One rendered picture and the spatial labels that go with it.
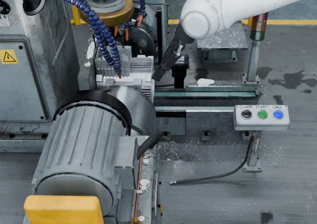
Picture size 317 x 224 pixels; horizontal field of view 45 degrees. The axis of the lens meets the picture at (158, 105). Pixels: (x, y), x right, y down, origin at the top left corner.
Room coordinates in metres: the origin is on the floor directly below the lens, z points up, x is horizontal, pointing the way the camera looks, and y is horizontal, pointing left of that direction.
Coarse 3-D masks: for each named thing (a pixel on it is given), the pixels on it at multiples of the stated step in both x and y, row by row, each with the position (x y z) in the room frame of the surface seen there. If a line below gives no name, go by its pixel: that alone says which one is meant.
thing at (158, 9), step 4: (160, 8) 1.31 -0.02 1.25; (156, 12) 1.30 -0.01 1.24; (160, 12) 1.30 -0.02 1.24; (156, 16) 1.31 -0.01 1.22; (160, 16) 1.30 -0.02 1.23; (160, 20) 1.30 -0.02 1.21; (160, 24) 1.30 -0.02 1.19; (160, 28) 1.30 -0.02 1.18; (160, 32) 1.30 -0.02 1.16; (160, 36) 1.30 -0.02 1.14; (160, 40) 1.30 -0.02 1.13; (160, 44) 1.30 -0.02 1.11; (160, 48) 1.30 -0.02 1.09; (160, 52) 1.30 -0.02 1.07; (160, 56) 1.30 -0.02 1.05; (160, 60) 1.30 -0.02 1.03
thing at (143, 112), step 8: (104, 88) 0.96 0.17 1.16; (112, 88) 0.96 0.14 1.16; (120, 88) 0.96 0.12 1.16; (128, 88) 0.96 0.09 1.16; (120, 96) 0.92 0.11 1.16; (128, 96) 0.92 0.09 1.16; (136, 96) 0.94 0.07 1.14; (144, 96) 0.96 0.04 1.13; (128, 104) 0.89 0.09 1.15; (136, 104) 0.90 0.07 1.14; (144, 104) 0.92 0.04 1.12; (152, 104) 0.96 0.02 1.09; (136, 112) 0.86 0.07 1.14; (144, 112) 0.89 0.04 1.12; (152, 112) 0.93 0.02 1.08; (136, 120) 0.83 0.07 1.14; (144, 120) 0.85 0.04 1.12; (152, 120) 0.89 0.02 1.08; (136, 128) 0.80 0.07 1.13; (144, 128) 0.82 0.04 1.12; (152, 128) 0.86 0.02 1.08
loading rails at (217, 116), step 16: (160, 96) 1.21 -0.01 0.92; (176, 96) 1.21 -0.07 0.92; (192, 96) 1.20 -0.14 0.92; (208, 96) 1.20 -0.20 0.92; (224, 96) 1.19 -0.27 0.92; (240, 96) 1.19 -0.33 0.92; (256, 96) 1.19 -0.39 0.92; (160, 112) 1.11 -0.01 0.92; (176, 112) 1.10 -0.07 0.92; (192, 112) 1.09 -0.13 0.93; (208, 112) 1.09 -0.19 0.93; (224, 112) 1.08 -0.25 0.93; (160, 128) 1.11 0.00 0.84; (176, 128) 1.10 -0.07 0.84; (192, 128) 1.09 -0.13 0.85; (208, 128) 1.09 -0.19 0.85; (224, 128) 1.08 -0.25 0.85
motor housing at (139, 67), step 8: (136, 64) 1.17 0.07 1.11; (144, 64) 1.17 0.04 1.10; (152, 64) 1.24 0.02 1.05; (136, 72) 1.15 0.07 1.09; (144, 72) 1.14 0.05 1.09; (152, 72) 1.25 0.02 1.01; (104, 80) 1.13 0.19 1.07; (120, 80) 1.13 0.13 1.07; (128, 80) 1.13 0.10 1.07; (144, 80) 1.12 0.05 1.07; (152, 80) 1.24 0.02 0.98; (144, 88) 1.09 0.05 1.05; (152, 88) 1.22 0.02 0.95; (152, 96) 1.18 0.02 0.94
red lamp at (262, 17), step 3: (267, 12) 1.43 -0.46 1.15; (258, 15) 1.43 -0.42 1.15; (261, 15) 1.42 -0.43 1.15; (264, 15) 1.42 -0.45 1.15; (267, 15) 1.44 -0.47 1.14; (255, 18) 1.44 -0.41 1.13; (258, 18) 1.43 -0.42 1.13; (261, 18) 1.42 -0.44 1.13; (264, 18) 1.42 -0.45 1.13; (261, 21) 1.42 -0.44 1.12
